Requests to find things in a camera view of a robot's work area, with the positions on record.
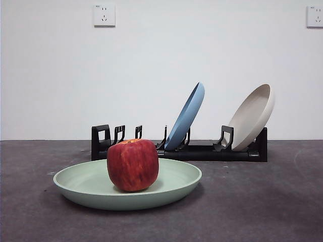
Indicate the green plate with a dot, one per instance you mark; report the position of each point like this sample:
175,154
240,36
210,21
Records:
88,199

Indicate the white wall socket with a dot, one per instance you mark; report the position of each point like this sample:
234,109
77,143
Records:
104,15
315,17

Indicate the black plate rack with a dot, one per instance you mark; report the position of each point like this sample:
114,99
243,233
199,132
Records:
202,153

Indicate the beige plate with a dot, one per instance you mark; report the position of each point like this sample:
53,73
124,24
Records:
252,113

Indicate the blue plate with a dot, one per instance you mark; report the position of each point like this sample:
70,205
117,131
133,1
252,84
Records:
188,116

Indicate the red apple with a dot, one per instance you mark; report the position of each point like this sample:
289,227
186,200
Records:
132,166

